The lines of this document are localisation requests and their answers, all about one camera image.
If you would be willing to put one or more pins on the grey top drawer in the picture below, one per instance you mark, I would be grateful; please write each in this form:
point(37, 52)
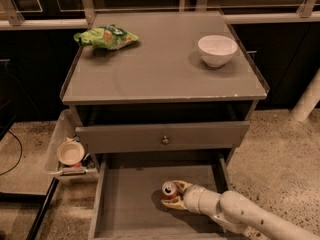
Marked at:
point(148, 137)

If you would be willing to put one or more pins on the white ceramic bowl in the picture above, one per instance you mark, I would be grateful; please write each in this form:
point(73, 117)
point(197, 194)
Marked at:
point(216, 50)

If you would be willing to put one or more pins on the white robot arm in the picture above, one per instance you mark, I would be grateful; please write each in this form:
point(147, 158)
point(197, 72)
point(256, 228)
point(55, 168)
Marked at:
point(231, 210)

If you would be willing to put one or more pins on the grey open middle drawer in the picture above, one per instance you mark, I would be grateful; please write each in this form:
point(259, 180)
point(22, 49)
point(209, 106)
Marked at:
point(128, 196)

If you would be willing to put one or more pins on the grey cabinet with glass top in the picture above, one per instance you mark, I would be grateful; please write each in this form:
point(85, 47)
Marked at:
point(161, 79)

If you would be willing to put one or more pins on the clear plastic storage bin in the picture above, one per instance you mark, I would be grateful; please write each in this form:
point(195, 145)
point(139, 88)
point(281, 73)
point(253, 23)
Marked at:
point(64, 131)

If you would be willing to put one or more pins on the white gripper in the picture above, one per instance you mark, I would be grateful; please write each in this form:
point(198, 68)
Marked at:
point(192, 198)

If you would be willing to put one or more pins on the green chip bag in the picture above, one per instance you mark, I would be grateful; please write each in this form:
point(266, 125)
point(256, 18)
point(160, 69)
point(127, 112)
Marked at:
point(110, 37)

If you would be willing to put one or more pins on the metal railing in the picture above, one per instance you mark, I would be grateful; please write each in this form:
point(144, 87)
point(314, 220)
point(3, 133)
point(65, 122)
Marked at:
point(66, 14)

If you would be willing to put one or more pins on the round brass drawer knob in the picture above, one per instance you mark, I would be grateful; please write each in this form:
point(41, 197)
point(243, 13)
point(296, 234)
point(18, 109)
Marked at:
point(165, 140)

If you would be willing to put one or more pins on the small beige bowl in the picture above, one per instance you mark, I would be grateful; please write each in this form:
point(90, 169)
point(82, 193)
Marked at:
point(70, 153)

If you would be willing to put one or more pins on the black table frame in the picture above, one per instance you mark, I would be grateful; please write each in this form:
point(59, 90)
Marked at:
point(39, 202)

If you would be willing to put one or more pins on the red coke can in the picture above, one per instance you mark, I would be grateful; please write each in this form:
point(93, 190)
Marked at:
point(169, 190)

